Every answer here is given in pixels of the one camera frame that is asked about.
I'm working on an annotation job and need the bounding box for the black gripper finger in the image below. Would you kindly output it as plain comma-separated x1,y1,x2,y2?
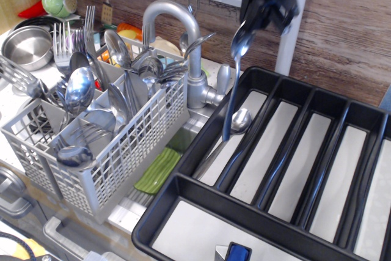
271,1,300,35
239,1,272,32

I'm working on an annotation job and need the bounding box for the small steel spoon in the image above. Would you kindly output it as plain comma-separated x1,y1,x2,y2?
222,20,255,142

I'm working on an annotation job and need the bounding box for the steel spoon in tray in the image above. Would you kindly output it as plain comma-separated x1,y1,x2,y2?
192,108,252,180

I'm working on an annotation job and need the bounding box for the black cutlery tray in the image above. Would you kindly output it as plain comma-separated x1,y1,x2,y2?
132,67,390,260

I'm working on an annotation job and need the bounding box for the large steel spoon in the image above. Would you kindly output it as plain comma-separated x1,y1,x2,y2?
65,67,95,116

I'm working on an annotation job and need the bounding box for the grey plastic cutlery basket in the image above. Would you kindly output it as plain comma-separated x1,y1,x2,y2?
0,37,189,226

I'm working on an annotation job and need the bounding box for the steel spoon bowl front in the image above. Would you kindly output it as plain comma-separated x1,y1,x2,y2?
57,145,93,168

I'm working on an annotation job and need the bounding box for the silver toy faucet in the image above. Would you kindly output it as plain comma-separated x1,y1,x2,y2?
142,0,231,109

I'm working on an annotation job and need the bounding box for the tall steel fork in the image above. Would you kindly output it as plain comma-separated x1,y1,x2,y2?
84,6,108,91

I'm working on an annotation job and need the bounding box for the white plastic fork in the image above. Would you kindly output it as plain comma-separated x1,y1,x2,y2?
53,22,73,75

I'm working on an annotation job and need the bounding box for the green toy apple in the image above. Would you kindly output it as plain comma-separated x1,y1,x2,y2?
42,0,70,18

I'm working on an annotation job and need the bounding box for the red toy pepper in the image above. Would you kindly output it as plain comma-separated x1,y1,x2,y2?
18,0,46,19

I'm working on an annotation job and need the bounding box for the round steel pan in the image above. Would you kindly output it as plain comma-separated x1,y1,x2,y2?
1,26,53,72

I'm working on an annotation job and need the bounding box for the blue object at bottom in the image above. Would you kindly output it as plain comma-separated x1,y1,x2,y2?
225,242,252,261

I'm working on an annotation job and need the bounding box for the steel slotted spatula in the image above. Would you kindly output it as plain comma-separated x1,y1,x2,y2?
1,55,43,98

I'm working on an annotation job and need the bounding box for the grey metal post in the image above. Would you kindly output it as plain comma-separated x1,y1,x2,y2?
274,0,306,76

